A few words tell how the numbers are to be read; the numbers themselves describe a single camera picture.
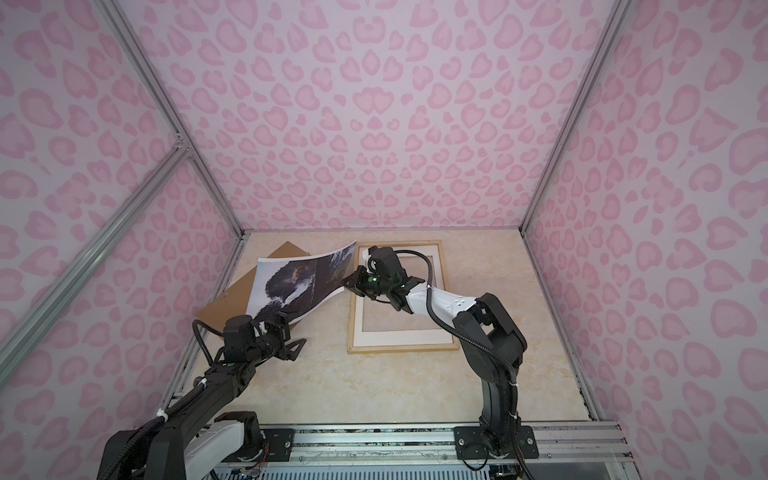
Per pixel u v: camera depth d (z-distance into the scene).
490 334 0.52
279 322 0.77
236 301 1.01
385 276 0.72
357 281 0.77
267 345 0.73
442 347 0.87
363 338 0.91
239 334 0.65
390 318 0.96
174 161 0.86
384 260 0.70
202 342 0.67
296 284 1.04
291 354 0.81
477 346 0.46
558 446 0.74
